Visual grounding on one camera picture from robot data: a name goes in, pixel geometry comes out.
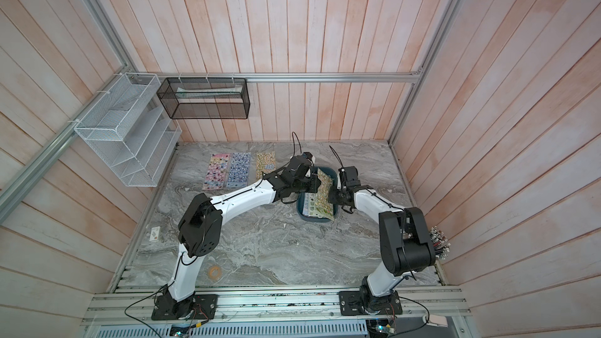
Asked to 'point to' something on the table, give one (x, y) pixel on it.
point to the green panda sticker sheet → (318, 204)
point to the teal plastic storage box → (332, 173)
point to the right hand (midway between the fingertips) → (333, 193)
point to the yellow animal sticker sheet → (265, 163)
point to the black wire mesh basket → (206, 98)
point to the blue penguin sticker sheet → (238, 171)
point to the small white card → (155, 234)
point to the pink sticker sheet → (217, 171)
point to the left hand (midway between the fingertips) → (320, 186)
